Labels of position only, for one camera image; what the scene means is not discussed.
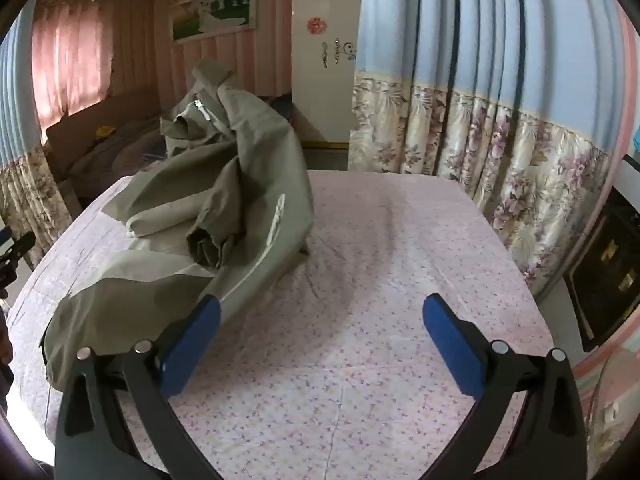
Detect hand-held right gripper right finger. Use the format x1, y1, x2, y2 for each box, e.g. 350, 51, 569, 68
422, 292, 588, 480

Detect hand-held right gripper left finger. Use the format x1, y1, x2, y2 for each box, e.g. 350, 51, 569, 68
54, 294, 222, 480

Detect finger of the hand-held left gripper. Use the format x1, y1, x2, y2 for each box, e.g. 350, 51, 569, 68
0, 227, 37, 286

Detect olive and beige jacket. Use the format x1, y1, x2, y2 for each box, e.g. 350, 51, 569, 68
42, 58, 315, 393

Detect bed with pink floral sheet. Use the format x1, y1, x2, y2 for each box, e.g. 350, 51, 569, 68
7, 169, 561, 480

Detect blue floral curtain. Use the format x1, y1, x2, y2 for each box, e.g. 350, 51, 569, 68
0, 10, 76, 271
347, 0, 626, 301

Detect dark cloth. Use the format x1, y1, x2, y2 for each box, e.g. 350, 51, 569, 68
70, 120, 168, 181

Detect clear plastic container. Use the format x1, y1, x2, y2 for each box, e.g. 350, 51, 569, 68
580, 350, 640, 471

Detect dark cabinet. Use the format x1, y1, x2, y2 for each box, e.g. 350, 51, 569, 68
562, 190, 640, 353

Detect brown sofa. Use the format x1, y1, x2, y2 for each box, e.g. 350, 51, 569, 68
45, 85, 171, 186

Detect pink curtain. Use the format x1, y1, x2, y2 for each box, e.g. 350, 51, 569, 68
31, 0, 113, 131

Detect white appliance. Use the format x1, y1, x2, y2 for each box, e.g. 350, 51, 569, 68
607, 152, 640, 206

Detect white wardrobe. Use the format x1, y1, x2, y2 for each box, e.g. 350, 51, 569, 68
291, 0, 363, 148

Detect framed wall picture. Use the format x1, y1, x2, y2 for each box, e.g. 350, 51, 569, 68
170, 0, 261, 43

